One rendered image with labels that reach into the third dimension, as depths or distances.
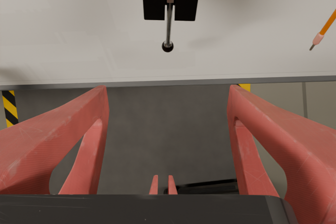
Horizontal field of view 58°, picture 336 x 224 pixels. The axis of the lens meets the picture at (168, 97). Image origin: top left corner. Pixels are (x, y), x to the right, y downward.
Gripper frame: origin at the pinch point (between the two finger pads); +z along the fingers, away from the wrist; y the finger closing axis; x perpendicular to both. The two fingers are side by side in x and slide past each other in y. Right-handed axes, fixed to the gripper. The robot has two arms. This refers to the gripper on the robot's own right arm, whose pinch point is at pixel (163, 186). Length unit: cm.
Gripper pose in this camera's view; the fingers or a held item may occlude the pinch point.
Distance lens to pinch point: 27.7
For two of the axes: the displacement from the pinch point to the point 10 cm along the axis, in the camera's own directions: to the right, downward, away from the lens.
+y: -10.0, -0.2, -0.3
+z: 0.0, -7.7, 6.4
